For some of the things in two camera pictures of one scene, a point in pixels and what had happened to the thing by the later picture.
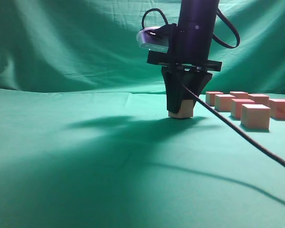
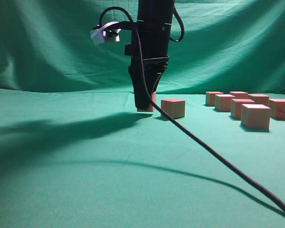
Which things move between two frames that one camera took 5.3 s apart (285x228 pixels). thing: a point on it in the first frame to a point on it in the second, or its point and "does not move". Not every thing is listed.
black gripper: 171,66 to 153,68
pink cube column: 236,106 does not move
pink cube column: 255,116 does not move
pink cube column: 280,109 does not move
